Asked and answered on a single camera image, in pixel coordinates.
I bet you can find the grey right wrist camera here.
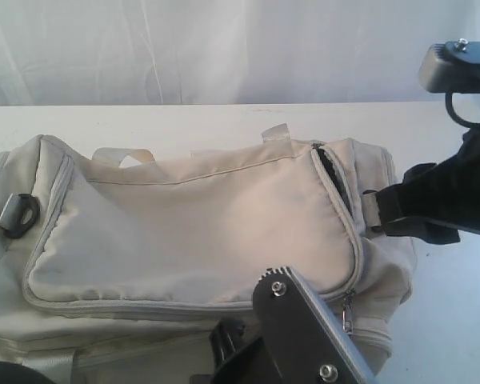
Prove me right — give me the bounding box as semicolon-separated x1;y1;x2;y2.
418;38;480;94

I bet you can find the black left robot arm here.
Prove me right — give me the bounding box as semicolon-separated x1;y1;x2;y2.
0;318;282;383

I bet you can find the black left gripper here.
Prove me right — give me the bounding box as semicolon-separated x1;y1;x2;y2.
190;318;280;384

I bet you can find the black right camera cable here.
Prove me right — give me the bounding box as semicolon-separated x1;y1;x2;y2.
443;90;480;131

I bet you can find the beige fabric duffel bag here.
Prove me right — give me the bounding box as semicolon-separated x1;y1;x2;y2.
0;125;416;383

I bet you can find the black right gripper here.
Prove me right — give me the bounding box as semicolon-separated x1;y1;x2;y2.
376;130;480;244

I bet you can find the white backdrop curtain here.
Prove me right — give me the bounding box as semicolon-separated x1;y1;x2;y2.
0;1;480;106

